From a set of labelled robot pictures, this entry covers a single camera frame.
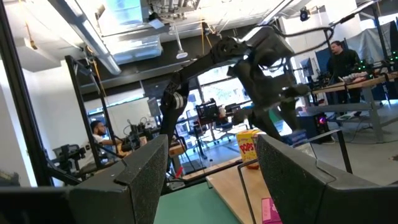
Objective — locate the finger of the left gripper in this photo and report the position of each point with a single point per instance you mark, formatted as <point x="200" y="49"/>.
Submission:
<point x="265" y="123"/>
<point x="289" y="115"/>

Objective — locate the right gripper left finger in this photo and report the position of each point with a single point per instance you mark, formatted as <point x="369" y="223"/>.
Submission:
<point x="93" y="205"/>

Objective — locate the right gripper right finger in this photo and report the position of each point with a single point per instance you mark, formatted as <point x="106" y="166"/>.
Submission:
<point x="311" y="202"/>

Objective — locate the blue Frosted Flakes cereal box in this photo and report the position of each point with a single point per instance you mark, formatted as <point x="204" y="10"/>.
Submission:
<point x="293" y="137"/>

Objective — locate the yellow Corn Pops cereal box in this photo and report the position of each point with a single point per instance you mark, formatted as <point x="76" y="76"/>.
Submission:
<point x="247" y="149"/>

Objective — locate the pink cereal box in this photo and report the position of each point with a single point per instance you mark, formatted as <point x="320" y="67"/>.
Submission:
<point x="269" y="213"/>

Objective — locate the background black robot arm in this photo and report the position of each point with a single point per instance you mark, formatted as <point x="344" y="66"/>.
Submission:
<point x="133" y="141"/>

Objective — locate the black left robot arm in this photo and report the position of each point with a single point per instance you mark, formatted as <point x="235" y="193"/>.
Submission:
<point x="199" y="67"/>

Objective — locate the black computer tower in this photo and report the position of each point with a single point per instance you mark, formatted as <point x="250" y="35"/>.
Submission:
<point x="321" y="127"/>

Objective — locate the black office chair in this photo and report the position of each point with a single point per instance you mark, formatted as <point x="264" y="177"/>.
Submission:
<point x="224" y="127"/>

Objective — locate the black computer monitor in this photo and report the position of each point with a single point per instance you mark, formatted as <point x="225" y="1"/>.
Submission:
<point x="206" y="112"/>

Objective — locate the blue partition panel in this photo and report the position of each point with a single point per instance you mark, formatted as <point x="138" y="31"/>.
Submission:
<point x="323" y="60"/>

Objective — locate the person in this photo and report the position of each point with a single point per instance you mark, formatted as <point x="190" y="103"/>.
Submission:
<point x="342" y="62"/>
<point x="99" y="130"/>

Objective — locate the wooden workbench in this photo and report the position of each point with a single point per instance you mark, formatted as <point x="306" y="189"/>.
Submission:
<point x="357" y="84"/>

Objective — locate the black ceiling spotlight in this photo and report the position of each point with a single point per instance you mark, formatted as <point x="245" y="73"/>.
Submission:
<point x="304" y="14"/>

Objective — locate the white pendant lamp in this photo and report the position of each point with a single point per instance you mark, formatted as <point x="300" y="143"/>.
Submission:
<point x="182" y="55"/>

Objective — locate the white board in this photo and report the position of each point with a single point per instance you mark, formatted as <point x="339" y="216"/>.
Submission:
<point x="127" y="115"/>

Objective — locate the green table mat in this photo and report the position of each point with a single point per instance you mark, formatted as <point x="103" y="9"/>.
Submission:
<point x="192" y="208"/>

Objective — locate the grey tarp curtain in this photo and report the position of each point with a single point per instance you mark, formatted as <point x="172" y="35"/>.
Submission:
<point x="370" y="40"/>

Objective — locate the wooden shelf with black frame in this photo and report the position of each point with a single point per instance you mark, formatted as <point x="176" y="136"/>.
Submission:
<point x="230" y="193"/>

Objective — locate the black metal frame stand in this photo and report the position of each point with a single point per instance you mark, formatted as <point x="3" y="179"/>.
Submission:
<point x="81" y="102"/>

